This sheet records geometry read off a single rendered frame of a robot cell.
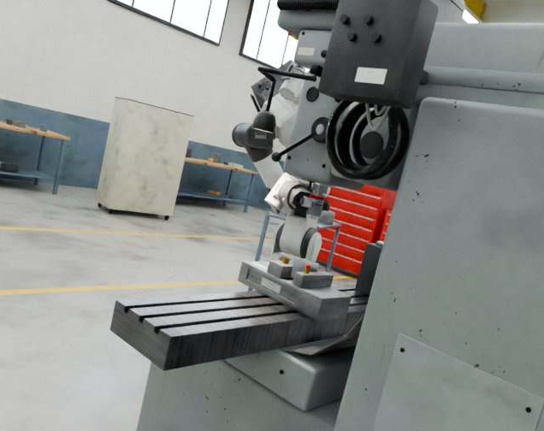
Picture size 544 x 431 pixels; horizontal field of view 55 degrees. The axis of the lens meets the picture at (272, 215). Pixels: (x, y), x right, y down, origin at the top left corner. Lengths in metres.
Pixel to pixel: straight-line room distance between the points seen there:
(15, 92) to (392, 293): 8.24
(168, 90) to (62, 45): 2.12
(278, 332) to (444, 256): 0.53
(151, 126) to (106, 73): 2.29
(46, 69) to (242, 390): 8.03
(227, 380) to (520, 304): 0.90
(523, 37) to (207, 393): 1.29
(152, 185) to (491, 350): 6.93
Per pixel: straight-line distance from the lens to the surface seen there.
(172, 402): 1.86
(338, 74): 1.16
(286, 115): 1.96
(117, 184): 7.56
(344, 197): 7.00
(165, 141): 7.74
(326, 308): 1.54
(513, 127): 1.12
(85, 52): 9.49
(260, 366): 1.53
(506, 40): 1.31
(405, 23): 1.11
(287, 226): 2.28
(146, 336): 1.26
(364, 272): 2.02
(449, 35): 1.36
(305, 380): 1.43
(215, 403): 1.70
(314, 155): 1.49
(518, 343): 1.10
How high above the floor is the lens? 1.37
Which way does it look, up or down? 7 degrees down
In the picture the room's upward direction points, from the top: 13 degrees clockwise
